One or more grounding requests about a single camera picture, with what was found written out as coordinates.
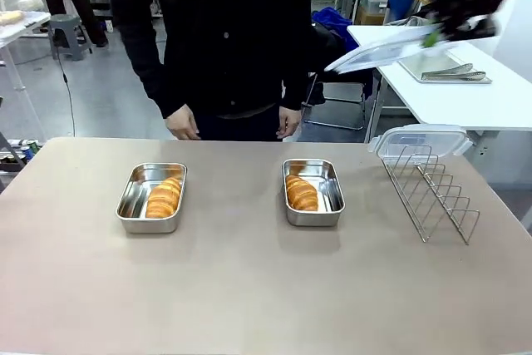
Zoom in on rectangular stainless steel container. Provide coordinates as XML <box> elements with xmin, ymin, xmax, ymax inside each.
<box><xmin>282</xmin><ymin>158</ymin><xmax>347</xmax><ymax>228</ymax></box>
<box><xmin>115</xmin><ymin>161</ymin><xmax>189</xmax><ymax>235</ymax></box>

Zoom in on white side table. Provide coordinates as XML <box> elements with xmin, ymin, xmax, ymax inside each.
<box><xmin>346</xmin><ymin>23</ymin><xmax>532</xmax><ymax>145</ymax></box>

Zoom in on black hanging cable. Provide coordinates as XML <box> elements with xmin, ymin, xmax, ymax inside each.
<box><xmin>56</xmin><ymin>45</ymin><xmax>77</xmax><ymax>138</ymax></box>

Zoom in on steel wire lid rack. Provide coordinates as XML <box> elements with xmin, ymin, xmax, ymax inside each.
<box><xmin>381</xmin><ymin>144</ymin><xmax>482</xmax><ymax>246</ymax></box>

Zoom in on golden croissant bread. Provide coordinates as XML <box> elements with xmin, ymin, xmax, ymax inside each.
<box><xmin>145</xmin><ymin>176</ymin><xmax>183</xmax><ymax>219</ymax></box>
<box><xmin>285</xmin><ymin>174</ymin><xmax>320</xmax><ymax>212</ymax></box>

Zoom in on chair with blue jacket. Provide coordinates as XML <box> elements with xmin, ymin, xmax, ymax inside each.
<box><xmin>301</xmin><ymin>6</ymin><xmax>375</xmax><ymax>131</ymax></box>

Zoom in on grey storage box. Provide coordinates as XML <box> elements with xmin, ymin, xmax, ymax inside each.
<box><xmin>356</xmin><ymin>0</ymin><xmax>392</xmax><ymax>26</ymax></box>

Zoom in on perforated metal baking tray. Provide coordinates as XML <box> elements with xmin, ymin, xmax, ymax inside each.
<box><xmin>397</xmin><ymin>49</ymin><xmax>494</xmax><ymax>86</ymax></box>

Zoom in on clear plastic container lid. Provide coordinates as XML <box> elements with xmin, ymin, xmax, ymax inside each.
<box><xmin>367</xmin><ymin>123</ymin><xmax>475</xmax><ymax>165</ymax></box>
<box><xmin>323</xmin><ymin>23</ymin><xmax>452</xmax><ymax>76</ymax></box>

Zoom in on person's left hand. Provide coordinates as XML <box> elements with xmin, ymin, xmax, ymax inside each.
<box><xmin>276</xmin><ymin>106</ymin><xmax>302</xmax><ymax>140</ymax></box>

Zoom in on person's left forearm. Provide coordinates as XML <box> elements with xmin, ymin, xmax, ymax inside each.
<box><xmin>280</xmin><ymin>30</ymin><xmax>313</xmax><ymax>111</ymax></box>

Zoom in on stainless steel tongs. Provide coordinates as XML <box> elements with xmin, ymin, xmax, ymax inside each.
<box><xmin>420</xmin><ymin>62</ymin><xmax>488</xmax><ymax>82</ymax></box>

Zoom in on person's black-clothed torso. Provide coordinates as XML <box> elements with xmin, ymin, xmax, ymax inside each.
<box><xmin>106</xmin><ymin>0</ymin><xmax>313</xmax><ymax>143</ymax></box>

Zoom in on grey plastic stool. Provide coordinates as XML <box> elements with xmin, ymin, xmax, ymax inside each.
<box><xmin>48</xmin><ymin>13</ymin><xmax>94</xmax><ymax>62</ymax></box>

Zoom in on white work table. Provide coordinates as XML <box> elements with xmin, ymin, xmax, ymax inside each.
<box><xmin>0</xmin><ymin>8</ymin><xmax>52</xmax><ymax>94</ymax></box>

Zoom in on person's right hand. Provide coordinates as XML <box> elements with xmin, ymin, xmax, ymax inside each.
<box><xmin>164</xmin><ymin>104</ymin><xmax>203</xmax><ymax>141</ymax></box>

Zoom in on person's right forearm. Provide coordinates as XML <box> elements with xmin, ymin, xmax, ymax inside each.
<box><xmin>122</xmin><ymin>34</ymin><xmax>186</xmax><ymax>120</ymax></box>

